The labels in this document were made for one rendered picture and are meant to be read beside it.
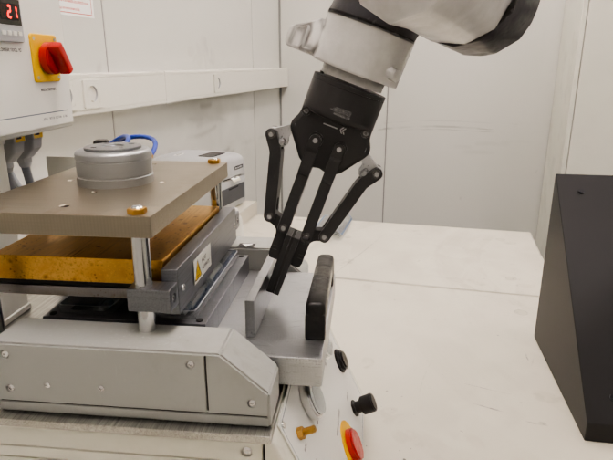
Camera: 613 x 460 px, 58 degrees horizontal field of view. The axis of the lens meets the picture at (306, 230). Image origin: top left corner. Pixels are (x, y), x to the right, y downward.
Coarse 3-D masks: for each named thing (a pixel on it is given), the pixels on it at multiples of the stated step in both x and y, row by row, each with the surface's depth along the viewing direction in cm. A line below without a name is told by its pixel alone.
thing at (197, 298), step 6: (228, 252) 70; (234, 252) 70; (222, 258) 67; (228, 258) 67; (222, 264) 66; (216, 270) 64; (222, 270) 64; (210, 276) 62; (216, 276) 62; (204, 282) 60; (210, 282) 60; (204, 288) 58; (198, 294) 57; (204, 294) 57; (192, 300) 56; (198, 300) 56; (186, 306) 54; (192, 306) 54
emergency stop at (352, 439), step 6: (348, 432) 66; (354, 432) 67; (348, 438) 65; (354, 438) 66; (348, 444) 65; (354, 444) 65; (360, 444) 67; (348, 450) 65; (354, 450) 65; (360, 450) 66; (354, 456) 65; (360, 456) 65
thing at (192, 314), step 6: (234, 258) 69; (228, 264) 66; (228, 270) 66; (222, 276) 63; (216, 282) 60; (210, 288) 58; (210, 294) 58; (204, 300) 56; (198, 306) 54; (204, 306) 56; (156, 312) 54; (186, 312) 53; (192, 312) 53; (198, 312) 54; (162, 318) 54; (168, 318) 54; (174, 318) 54; (180, 318) 53; (186, 318) 53; (192, 318) 53
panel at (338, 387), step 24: (336, 360) 75; (336, 384) 71; (288, 408) 53; (336, 408) 67; (288, 432) 51; (312, 432) 52; (336, 432) 64; (360, 432) 73; (312, 456) 54; (336, 456) 60
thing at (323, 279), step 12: (324, 264) 64; (324, 276) 60; (312, 288) 57; (324, 288) 57; (312, 300) 54; (324, 300) 55; (312, 312) 54; (324, 312) 54; (312, 324) 54; (324, 324) 54; (312, 336) 55; (324, 336) 54
